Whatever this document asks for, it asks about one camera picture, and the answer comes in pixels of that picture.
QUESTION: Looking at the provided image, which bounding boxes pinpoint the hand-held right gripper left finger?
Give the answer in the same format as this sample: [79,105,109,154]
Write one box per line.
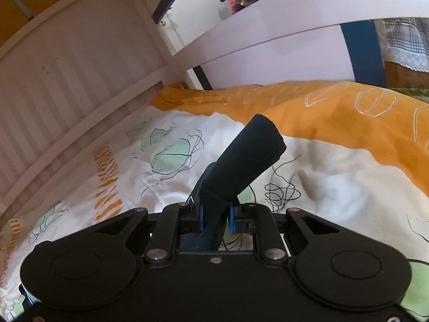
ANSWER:
[94,203,204,263]

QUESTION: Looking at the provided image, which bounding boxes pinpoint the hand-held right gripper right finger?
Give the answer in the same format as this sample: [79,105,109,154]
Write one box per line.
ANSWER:
[228,203,340,263]

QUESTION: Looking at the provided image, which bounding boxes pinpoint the dark navy garment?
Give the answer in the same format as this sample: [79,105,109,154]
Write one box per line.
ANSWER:
[181,114,287,252]

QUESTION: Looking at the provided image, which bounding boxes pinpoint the white orange printed duvet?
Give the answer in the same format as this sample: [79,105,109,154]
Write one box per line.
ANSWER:
[0,80,429,319]

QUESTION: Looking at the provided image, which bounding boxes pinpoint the white wardrobe panels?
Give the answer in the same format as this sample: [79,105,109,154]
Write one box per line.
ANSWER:
[157,0,429,89]

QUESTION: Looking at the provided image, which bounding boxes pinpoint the green patterned cloth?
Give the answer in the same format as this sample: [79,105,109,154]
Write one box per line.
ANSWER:
[390,86,429,104]

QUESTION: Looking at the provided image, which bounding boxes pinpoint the cardboard box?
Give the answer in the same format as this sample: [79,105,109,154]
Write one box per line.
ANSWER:
[384,60,429,88]

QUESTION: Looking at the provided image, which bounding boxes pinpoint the checked cloth with lace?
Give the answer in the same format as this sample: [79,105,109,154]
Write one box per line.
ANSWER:
[373,17,429,73]

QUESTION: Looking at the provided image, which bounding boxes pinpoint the white slatted bed frame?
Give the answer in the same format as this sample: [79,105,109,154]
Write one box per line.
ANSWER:
[0,0,189,222]

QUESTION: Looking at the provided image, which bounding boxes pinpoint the blue post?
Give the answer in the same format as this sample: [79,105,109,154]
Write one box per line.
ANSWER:
[341,20,386,88]

